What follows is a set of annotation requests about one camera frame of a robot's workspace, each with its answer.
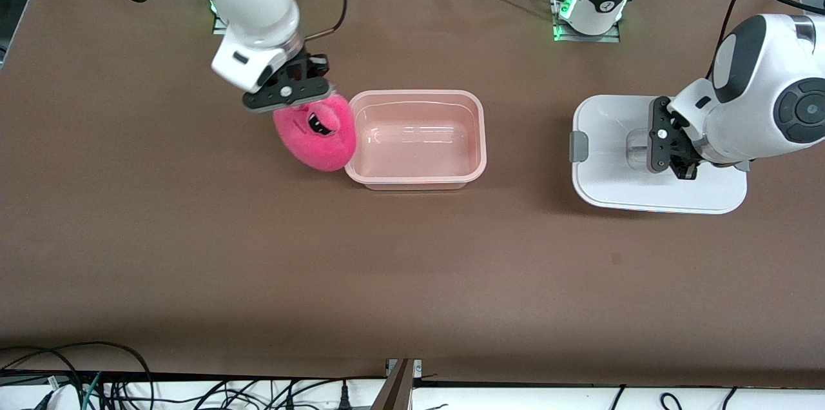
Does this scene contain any white box lid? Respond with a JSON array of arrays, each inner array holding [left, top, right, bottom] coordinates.
[[569, 95, 748, 215]]

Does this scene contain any right arm aluminium base plate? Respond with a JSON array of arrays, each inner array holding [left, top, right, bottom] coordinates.
[[211, 1, 233, 35]]

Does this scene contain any black looped cable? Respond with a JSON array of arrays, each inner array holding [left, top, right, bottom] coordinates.
[[0, 341, 155, 410]]

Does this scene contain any aluminium frame post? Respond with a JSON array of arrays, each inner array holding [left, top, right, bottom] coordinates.
[[369, 358, 423, 410]]

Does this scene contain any left arm aluminium base plate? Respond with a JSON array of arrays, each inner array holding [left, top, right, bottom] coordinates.
[[551, 0, 623, 43]]

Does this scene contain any pink plastic box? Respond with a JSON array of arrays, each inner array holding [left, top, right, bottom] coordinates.
[[345, 90, 487, 191]]

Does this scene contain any green cable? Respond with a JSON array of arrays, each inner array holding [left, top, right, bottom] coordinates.
[[82, 371, 104, 410]]

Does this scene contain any pink plush toy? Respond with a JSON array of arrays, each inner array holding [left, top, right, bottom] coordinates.
[[273, 93, 357, 172]]

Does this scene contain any white lower shelf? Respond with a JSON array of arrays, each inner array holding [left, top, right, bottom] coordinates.
[[0, 376, 825, 410]]

